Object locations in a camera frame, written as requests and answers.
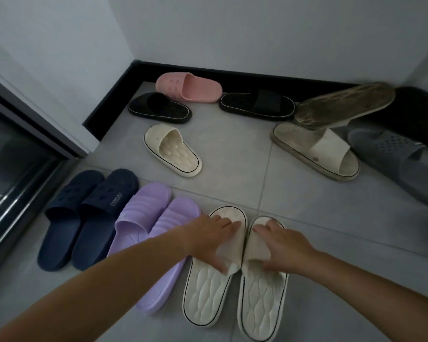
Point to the black baseboard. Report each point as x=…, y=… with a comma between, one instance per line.
x=107, y=110

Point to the person's left hand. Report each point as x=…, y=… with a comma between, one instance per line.
x=210, y=242

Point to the black slipper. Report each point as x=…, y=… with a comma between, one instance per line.
x=153, y=105
x=413, y=113
x=267, y=103

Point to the person's right hand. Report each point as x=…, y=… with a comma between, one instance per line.
x=289, y=249

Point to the purple slipper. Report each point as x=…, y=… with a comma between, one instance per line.
x=142, y=206
x=178, y=217

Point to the navy blue slipper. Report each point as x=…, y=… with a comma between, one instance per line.
x=103, y=210
x=64, y=224

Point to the cream slipper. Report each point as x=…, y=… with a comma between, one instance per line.
x=207, y=299
x=328, y=149
x=342, y=105
x=260, y=306
x=157, y=138

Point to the grey perforated slipper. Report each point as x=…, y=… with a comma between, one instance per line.
x=396, y=160

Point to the pink slipper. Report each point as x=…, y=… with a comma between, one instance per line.
x=199, y=89

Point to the person's left forearm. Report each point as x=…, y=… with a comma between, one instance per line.
x=92, y=288

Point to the person's right forearm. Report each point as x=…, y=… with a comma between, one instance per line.
x=378, y=292

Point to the metal sliding door frame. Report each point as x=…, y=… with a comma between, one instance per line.
x=18, y=167

